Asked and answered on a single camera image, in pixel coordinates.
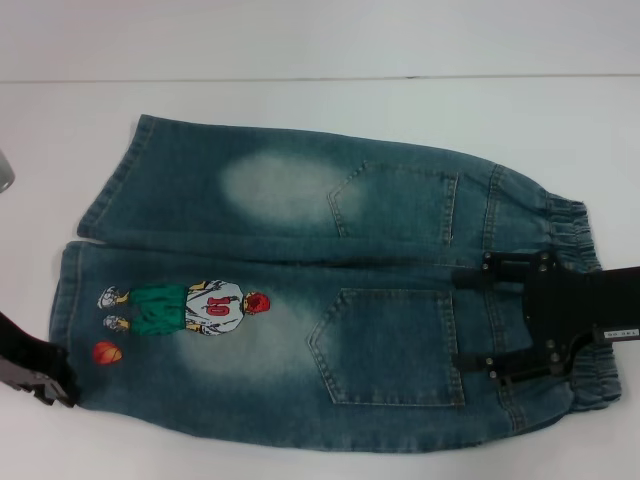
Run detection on blue denim shorts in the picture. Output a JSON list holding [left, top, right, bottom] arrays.
[[52, 113, 626, 480]]

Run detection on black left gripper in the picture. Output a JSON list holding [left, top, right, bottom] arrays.
[[0, 309, 79, 407]]

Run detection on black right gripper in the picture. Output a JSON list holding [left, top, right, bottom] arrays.
[[452, 251, 640, 389]]

